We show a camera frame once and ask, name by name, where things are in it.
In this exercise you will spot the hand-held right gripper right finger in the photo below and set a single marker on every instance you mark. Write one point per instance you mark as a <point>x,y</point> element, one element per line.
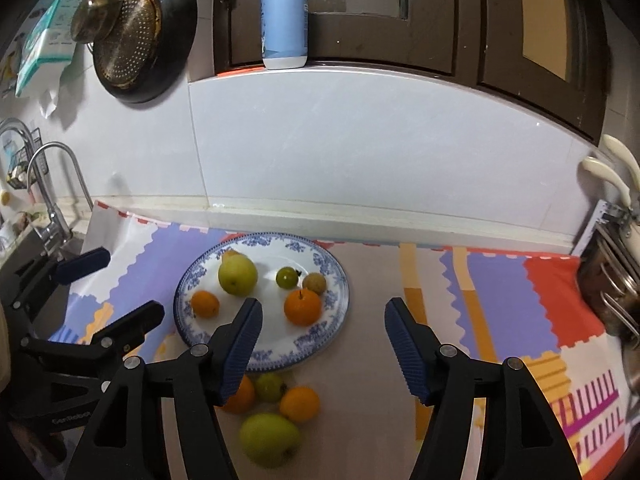
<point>407,355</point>

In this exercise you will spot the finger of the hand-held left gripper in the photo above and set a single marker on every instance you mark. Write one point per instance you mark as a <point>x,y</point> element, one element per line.
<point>82,265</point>
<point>135,322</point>

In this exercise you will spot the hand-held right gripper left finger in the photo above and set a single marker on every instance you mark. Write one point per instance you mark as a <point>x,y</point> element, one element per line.
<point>240,355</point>

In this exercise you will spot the blue rimmed white plate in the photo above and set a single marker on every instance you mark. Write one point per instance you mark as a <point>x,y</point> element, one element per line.
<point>270,310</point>

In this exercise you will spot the small orange tangerine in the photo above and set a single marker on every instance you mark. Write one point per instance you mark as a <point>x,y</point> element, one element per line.
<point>205,304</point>

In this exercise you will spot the orange tangerine with stem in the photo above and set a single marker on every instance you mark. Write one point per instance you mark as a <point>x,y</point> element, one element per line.
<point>302,306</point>

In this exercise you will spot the large yellow pear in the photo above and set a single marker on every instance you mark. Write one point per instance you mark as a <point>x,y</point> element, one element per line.
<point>237,273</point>

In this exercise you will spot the small green citrus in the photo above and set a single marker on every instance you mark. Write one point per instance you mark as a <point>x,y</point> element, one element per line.
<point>270,386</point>
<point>286,278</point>

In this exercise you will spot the small yellow-brown fruit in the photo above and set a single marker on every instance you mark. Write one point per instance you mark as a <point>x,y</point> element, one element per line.
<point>315,283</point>

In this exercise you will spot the stainless steel sink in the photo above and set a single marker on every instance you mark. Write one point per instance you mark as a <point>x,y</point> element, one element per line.
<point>75,245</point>

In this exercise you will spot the large chrome faucet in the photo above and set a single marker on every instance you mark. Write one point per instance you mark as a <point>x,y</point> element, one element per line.
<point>50,225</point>

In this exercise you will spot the colourful printed table mat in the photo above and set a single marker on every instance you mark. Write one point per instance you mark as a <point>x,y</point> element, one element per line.
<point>380,280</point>

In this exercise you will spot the thin gooseneck faucet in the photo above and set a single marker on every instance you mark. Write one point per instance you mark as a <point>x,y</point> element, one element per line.
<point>82,180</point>

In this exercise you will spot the green apple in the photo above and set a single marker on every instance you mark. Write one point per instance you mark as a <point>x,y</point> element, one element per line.
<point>270,440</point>

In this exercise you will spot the perforated brass strainer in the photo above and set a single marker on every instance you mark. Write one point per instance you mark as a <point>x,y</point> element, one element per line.
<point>130,45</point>

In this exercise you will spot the teal paper towel pack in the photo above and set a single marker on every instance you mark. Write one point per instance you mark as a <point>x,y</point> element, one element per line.
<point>47,35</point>

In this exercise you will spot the brass ladle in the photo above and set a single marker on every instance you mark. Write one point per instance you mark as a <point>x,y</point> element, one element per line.
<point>95,15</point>

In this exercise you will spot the black frying pan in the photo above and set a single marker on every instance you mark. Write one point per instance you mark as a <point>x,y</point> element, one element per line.
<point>175,25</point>

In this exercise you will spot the blue white pump bottle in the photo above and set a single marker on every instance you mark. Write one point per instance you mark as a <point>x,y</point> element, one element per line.
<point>285,15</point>

